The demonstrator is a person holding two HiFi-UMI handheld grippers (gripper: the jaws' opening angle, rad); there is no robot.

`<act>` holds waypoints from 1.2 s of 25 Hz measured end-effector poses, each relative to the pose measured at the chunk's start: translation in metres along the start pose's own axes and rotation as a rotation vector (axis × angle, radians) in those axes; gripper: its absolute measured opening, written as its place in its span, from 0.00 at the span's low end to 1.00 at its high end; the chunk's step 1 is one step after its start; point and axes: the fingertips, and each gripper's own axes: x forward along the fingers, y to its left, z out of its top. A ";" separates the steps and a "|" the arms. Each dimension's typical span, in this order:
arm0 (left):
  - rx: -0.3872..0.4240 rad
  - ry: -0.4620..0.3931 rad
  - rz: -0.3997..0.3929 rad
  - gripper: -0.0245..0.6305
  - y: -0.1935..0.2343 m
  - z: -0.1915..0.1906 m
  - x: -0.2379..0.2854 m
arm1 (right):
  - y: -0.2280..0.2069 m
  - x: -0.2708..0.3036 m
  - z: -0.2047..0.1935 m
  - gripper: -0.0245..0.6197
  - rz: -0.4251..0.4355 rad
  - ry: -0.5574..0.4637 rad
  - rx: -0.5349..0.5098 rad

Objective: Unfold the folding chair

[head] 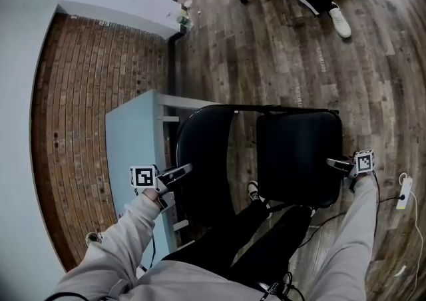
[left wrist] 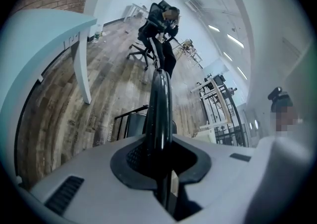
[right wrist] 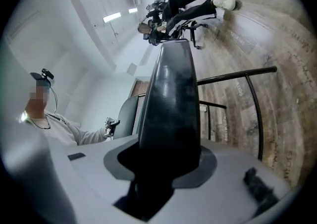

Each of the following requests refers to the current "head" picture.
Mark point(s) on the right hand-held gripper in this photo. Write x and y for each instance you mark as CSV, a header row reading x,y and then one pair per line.
x,y
364,161

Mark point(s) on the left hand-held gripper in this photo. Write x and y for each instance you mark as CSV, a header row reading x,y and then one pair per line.
x,y
143,177

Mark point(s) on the black folding chair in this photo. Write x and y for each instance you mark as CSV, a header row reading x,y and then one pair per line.
x,y
299,160

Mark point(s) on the person's right forearm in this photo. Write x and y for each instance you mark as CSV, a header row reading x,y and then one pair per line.
x,y
352,233

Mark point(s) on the person's left forearm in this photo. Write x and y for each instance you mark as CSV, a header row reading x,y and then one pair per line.
x,y
129,226

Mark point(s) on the light blue table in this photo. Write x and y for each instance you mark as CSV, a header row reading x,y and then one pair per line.
x,y
133,146

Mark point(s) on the white power strip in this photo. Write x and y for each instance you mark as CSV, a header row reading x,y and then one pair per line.
x,y
405,193

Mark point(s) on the person's left shoe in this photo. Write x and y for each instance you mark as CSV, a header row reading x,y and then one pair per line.
x,y
254,190

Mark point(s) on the person's left leg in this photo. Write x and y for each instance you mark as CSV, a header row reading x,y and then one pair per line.
x,y
246,226

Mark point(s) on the person's right leg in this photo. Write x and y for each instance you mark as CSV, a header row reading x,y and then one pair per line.
x,y
279,239

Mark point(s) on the round grey floor socket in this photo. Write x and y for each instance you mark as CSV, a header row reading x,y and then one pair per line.
x,y
94,237

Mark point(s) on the black vertical pipe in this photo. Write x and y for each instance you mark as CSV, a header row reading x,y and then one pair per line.
x,y
171,66

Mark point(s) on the person's grey top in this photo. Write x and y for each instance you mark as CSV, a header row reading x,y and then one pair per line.
x,y
186,283

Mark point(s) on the small clutter at wall corner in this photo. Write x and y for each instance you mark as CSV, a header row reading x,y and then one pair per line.
x,y
184,20

